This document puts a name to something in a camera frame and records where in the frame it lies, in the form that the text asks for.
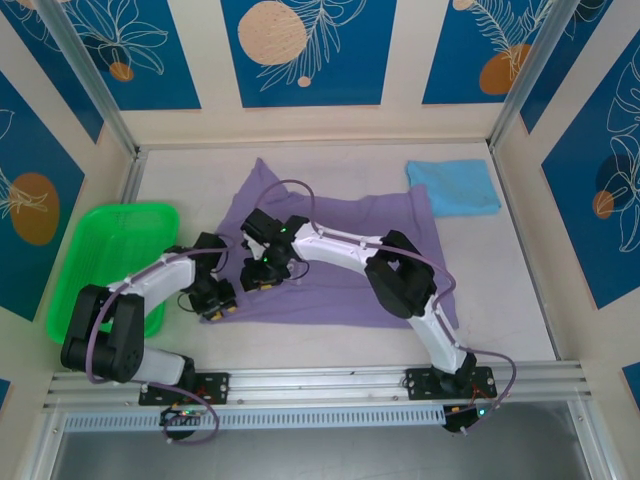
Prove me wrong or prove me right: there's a purple polo t-shirt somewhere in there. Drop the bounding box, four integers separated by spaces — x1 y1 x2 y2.
198 157 461 331

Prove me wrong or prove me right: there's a green plastic basket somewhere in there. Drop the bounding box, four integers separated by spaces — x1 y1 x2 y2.
44 201 181 345

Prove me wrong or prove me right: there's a folded light blue t-shirt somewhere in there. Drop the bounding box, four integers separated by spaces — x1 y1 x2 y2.
404 158 503 219

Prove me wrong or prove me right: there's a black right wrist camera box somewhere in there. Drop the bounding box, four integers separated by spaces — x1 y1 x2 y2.
240 208 281 242

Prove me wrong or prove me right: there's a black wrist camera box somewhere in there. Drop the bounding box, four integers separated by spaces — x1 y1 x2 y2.
193 232 227 257
240 208 281 242

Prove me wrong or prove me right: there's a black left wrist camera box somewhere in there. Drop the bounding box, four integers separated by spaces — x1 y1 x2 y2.
193 232 227 257

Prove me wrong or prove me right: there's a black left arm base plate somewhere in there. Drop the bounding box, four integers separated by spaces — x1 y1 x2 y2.
138 372 231 406

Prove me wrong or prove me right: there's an aluminium mounting rail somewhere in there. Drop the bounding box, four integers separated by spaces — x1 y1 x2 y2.
42 362 586 409

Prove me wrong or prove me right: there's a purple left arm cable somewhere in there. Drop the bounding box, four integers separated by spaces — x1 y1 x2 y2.
84 242 231 446

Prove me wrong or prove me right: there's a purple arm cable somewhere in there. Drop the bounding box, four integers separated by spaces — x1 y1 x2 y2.
84 242 231 446
257 178 519 436

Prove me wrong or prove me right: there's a grey slotted cable duct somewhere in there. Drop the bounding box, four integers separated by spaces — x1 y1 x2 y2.
62 405 449 432

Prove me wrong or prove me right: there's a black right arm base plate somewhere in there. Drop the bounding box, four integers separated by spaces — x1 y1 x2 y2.
405 366 499 401

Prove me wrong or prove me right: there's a blue floral wall panel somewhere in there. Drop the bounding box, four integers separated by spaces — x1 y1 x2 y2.
422 0 557 106
541 47 640 311
0 69 87 322
221 0 399 109
59 0 203 112

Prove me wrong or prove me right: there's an aluminium frame post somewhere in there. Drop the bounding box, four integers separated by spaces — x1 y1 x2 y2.
37 0 140 157
488 0 574 152

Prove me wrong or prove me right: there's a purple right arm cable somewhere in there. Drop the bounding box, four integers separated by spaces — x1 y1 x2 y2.
257 178 519 436

